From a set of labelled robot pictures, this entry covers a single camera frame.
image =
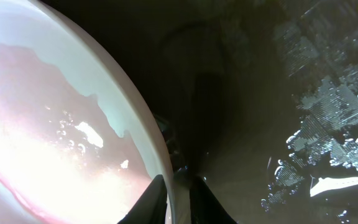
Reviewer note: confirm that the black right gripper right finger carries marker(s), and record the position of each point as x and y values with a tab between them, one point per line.
204	206

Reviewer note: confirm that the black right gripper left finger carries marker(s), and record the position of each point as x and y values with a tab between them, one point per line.
151	207

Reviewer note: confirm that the large brown serving tray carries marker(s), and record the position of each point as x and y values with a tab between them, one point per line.
258	98

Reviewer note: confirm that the pink stained white plate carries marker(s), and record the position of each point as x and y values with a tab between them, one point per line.
78	143

